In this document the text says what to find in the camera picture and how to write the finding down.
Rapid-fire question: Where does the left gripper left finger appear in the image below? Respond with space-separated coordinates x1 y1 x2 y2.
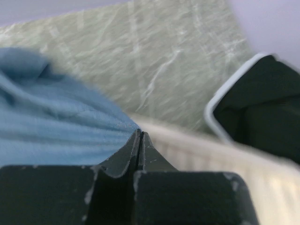
0 130 141 225

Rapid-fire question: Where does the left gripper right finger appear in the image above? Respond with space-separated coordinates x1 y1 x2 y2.
135 133 259 225

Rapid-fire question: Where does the blue fabric pillowcase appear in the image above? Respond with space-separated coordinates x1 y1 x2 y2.
0 48 138 165

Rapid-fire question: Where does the cream pillow with bear print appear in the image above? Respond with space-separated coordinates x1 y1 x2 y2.
131 114 300 225

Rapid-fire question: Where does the black garment pile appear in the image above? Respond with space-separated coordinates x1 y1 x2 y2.
211 55 300 163

